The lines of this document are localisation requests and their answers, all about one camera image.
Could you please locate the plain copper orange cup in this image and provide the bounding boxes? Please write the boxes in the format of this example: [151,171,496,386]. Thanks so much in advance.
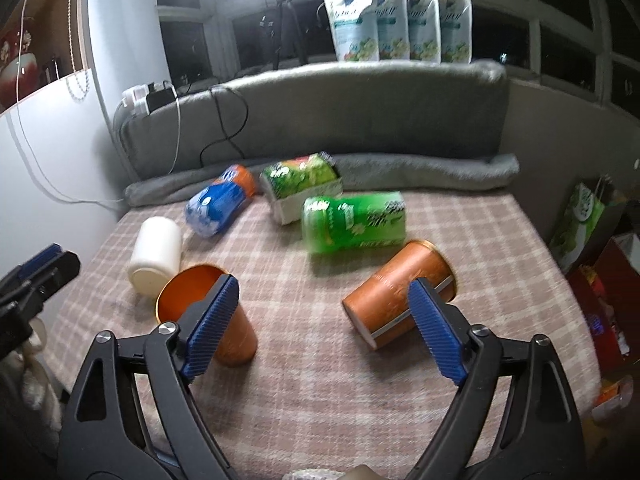
[156,265,259,366]

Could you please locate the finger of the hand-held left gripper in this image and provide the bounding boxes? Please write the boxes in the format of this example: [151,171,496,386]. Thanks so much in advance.
[0,272,47,357]
[15,243,81,297]

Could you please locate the white power strip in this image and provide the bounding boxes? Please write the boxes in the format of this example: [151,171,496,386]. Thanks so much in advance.
[121,84,152,117]

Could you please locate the red cardboard box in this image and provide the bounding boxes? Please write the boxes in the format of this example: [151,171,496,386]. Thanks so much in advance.
[569,232,640,358]

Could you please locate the black tripod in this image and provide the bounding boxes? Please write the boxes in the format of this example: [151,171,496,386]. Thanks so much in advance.
[259,0,309,69]

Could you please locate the checked pink cloth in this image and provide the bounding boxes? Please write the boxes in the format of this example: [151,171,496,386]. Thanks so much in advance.
[49,189,602,480]

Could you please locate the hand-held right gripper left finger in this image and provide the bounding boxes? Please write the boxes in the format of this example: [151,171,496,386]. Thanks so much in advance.
[60,275,240,480]

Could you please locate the white pouch with spout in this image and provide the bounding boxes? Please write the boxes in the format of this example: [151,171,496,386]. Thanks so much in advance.
[321,0,379,64]

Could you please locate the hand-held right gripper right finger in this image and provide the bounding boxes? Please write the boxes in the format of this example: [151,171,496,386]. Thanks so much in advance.
[404,277,587,480]

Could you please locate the orange cup with white band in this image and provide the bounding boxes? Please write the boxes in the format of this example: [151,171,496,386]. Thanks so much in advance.
[342,239,458,351]

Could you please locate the black cable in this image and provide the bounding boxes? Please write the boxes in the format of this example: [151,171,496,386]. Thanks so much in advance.
[199,86,249,169]

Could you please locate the black charger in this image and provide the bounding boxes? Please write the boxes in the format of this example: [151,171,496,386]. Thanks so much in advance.
[146,87,177,112]

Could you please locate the green cylindrical can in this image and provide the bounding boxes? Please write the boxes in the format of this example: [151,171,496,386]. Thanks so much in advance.
[301,190,407,255]

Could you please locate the beige fuzzy cloth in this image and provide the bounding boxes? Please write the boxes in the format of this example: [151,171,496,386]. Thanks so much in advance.
[0,327,63,463]

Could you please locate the green paper bag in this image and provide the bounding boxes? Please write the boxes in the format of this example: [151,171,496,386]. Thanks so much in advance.
[549,176,613,275]

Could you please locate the white plastic cup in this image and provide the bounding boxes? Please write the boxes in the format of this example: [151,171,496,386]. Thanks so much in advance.
[127,216,184,296]

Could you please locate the white beaded cord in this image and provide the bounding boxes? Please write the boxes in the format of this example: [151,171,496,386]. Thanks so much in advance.
[65,0,93,103]

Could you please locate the thin white charger cable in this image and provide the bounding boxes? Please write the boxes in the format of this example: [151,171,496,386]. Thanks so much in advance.
[169,80,182,175]

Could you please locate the white green printed pouch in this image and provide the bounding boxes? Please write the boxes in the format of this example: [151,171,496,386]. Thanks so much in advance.
[404,0,443,63]
[375,0,412,61]
[439,0,474,65]

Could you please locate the green packet in white box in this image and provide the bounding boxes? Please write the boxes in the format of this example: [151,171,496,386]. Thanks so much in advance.
[259,151,345,226]

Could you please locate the grey blanket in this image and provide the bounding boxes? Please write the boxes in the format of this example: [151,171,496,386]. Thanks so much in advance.
[112,59,521,207]

